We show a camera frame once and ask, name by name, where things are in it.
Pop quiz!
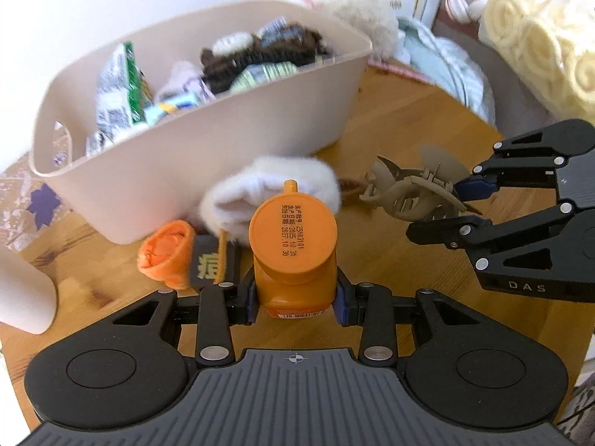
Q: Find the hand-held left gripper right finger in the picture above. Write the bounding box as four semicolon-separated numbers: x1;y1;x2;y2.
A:
332;267;482;368

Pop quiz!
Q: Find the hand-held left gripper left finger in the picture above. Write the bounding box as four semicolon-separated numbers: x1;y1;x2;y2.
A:
112;281;258;368

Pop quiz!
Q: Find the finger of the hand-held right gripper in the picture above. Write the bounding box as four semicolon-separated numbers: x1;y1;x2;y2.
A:
406;201;579;274
453;118;595;200

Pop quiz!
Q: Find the taupe hair claw clip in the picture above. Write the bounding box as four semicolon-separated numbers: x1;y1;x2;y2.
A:
360;145;484;224

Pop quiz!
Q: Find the orange plastic bottle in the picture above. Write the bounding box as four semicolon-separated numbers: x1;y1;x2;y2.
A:
248;180;339;320

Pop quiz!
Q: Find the beige plastic storage basket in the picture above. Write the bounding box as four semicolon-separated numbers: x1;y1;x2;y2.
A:
29;0;375;245

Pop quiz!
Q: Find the green snack packet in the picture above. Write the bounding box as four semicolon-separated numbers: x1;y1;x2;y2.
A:
95;41;154;145

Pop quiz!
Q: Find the wooden desktop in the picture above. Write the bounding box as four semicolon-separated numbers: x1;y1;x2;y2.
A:
0;58;595;382

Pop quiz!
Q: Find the black packet with gold print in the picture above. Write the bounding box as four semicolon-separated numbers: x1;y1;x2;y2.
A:
186;235;242;291

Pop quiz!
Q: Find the orange sock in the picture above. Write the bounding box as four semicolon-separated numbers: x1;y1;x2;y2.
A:
136;220;197;289

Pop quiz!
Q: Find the white fluffy sock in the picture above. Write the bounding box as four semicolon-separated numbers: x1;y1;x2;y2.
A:
200;155;342;245

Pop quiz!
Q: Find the light green cloth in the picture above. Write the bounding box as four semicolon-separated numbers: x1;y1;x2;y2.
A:
397;16;496;126

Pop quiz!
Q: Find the bag of rolled yellow towels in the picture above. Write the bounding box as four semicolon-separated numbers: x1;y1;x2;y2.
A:
479;0;595;122

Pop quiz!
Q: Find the grey patterned cloth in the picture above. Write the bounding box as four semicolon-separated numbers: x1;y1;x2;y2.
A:
553;372;595;446

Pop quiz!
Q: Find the white plush toy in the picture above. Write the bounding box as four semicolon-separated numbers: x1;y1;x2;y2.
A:
302;0;401;59

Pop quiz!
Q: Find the silver packet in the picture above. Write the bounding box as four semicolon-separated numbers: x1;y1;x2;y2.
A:
86;130;117;156

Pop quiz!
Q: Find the white rounded container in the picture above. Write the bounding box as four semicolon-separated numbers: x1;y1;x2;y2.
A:
0;244;59;335

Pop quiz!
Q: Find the pale green packet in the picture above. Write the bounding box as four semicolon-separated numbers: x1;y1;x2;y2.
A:
230;62;298;94

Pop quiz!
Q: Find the dark brown fluffy scrunchie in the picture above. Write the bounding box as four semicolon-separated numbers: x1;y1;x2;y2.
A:
200;21;331;96

